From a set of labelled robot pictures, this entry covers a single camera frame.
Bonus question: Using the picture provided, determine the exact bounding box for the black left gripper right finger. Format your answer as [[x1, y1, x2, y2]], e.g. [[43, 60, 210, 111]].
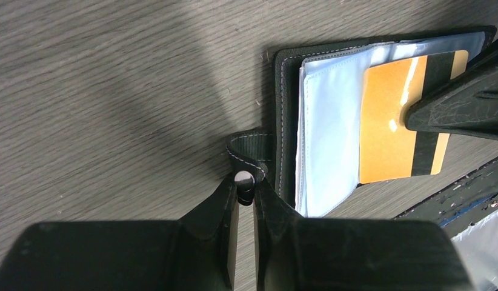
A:
[[253, 180, 474, 290]]

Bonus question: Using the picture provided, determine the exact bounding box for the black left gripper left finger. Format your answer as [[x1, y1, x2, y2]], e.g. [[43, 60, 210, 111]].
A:
[[0, 175, 239, 290]]

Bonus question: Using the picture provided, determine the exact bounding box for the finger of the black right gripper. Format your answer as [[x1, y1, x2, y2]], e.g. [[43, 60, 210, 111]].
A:
[[405, 39, 498, 140]]

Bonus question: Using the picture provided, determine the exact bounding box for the gold credit card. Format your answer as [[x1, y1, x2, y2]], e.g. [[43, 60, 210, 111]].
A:
[[359, 50, 469, 184]]

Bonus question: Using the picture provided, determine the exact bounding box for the black leather card holder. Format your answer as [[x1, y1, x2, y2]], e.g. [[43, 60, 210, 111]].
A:
[[227, 25, 496, 218]]

